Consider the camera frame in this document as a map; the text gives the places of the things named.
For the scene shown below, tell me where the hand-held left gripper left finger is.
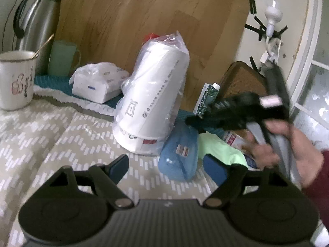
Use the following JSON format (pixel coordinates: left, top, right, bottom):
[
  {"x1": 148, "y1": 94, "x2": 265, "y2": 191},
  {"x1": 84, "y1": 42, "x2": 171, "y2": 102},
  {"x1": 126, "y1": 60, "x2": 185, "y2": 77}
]
[{"x1": 49, "y1": 154, "x2": 135, "y2": 209}]

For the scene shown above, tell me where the green plastic cup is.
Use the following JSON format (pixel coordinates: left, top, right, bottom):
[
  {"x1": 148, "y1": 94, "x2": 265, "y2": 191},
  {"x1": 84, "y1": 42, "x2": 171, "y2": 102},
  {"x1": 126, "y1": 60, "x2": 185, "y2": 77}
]
[{"x1": 48, "y1": 40, "x2": 82, "y2": 77}]

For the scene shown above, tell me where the stainless steel thermos jug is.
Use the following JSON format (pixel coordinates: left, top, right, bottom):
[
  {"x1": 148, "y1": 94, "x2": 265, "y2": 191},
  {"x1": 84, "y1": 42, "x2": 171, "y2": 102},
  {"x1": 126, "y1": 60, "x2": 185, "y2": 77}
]
[{"x1": 13, "y1": 0, "x2": 65, "y2": 76}]

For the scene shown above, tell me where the metal spoon handle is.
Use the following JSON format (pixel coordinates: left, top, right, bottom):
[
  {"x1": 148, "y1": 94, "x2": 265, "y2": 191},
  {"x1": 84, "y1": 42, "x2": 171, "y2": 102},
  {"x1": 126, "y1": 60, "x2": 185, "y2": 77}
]
[{"x1": 30, "y1": 33, "x2": 55, "y2": 59}]

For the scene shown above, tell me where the person's right forearm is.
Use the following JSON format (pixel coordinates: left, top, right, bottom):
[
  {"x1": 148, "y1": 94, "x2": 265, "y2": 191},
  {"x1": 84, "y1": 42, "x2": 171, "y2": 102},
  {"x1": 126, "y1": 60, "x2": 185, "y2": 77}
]
[{"x1": 303, "y1": 150, "x2": 329, "y2": 228}]

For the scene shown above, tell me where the teal ribbed mat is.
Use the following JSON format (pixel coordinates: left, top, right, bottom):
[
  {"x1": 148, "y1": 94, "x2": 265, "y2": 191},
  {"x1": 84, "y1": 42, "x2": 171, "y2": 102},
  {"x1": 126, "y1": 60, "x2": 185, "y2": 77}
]
[{"x1": 33, "y1": 75, "x2": 198, "y2": 120}]

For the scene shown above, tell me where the white tissue pack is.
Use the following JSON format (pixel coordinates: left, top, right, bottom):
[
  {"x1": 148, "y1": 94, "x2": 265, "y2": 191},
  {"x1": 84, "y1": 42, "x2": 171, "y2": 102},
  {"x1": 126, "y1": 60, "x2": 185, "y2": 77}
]
[{"x1": 69, "y1": 62, "x2": 130, "y2": 104}]

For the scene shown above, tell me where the white light bulb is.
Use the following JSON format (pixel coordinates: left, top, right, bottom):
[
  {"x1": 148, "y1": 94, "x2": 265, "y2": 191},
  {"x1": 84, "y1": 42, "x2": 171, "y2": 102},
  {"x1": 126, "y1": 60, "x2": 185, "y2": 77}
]
[{"x1": 265, "y1": 0, "x2": 282, "y2": 38}]

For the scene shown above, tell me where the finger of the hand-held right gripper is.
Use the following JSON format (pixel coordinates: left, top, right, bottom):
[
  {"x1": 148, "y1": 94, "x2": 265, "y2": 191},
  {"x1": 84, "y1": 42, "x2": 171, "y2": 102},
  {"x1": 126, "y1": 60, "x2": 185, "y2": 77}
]
[
  {"x1": 184, "y1": 112, "x2": 248, "y2": 132},
  {"x1": 209, "y1": 93, "x2": 261, "y2": 114}
]

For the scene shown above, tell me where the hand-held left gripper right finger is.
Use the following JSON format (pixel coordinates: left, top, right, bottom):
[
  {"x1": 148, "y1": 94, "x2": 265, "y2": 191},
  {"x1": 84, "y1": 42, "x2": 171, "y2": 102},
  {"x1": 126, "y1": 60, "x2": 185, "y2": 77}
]
[{"x1": 202, "y1": 154, "x2": 289, "y2": 209}]

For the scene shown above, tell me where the light green soft cloth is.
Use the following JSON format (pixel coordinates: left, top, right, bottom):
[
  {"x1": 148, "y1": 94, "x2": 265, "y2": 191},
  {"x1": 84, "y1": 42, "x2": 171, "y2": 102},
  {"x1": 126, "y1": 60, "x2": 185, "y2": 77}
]
[{"x1": 197, "y1": 132, "x2": 249, "y2": 194}]

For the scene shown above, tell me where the white enamel mug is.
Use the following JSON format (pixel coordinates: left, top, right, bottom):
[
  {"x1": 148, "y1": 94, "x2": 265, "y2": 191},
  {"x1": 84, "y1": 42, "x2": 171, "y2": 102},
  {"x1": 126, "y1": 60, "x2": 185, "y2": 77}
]
[{"x1": 0, "y1": 51, "x2": 39, "y2": 111}]

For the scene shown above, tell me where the person's right hand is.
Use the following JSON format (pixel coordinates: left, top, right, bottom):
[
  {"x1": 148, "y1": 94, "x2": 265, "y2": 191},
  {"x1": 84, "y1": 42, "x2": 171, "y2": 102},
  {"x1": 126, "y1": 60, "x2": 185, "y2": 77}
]
[{"x1": 247, "y1": 120, "x2": 325, "y2": 189}]

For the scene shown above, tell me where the bagged white paper cup stack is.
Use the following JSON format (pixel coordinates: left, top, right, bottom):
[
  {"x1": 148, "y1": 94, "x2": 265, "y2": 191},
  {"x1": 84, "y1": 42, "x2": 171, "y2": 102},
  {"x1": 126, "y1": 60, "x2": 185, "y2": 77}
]
[{"x1": 113, "y1": 31, "x2": 190, "y2": 156}]

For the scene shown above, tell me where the small white red-print box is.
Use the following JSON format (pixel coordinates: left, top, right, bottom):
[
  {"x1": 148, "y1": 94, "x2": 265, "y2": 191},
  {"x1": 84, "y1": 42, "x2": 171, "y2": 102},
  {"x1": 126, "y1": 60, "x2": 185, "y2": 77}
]
[{"x1": 221, "y1": 129, "x2": 256, "y2": 171}]

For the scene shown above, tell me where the black tape strip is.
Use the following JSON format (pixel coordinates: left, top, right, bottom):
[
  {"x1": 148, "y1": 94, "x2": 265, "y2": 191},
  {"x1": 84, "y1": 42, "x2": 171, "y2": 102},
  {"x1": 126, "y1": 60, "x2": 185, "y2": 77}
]
[
  {"x1": 245, "y1": 23, "x2": 267, "y2": 41},
  {"x1": 247, "y1": 0, "x2": 258, "y2": 15}
]

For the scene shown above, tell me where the white window frame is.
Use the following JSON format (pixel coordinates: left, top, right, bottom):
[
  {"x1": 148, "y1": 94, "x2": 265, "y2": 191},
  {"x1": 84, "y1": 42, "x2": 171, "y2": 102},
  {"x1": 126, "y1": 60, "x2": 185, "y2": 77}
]
[{"x1": 283, "y1": 0, "x2": 329, "y2": 151}]

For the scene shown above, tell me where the blue soft pouch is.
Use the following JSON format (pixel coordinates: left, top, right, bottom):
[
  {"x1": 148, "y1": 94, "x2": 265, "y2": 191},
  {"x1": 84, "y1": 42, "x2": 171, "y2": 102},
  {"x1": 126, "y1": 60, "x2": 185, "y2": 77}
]
[{"x1": 158, "y1": 122, "x2": 200, "y2": 182}]

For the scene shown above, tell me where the wooden board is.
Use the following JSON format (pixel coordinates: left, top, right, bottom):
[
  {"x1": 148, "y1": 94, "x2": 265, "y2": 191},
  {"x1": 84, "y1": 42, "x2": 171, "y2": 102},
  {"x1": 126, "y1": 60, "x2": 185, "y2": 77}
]
[{"x1": 48, "y1": 0, "x2": 249, "y2": 114}]

